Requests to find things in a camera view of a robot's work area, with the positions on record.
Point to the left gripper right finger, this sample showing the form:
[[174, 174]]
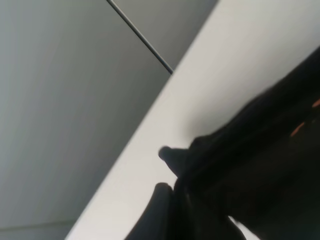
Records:
[[175, 158]]

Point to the black printed t-shirt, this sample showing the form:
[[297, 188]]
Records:
[[262, 170]]

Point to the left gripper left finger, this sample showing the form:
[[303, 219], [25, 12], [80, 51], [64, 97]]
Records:
[[154, 221]]

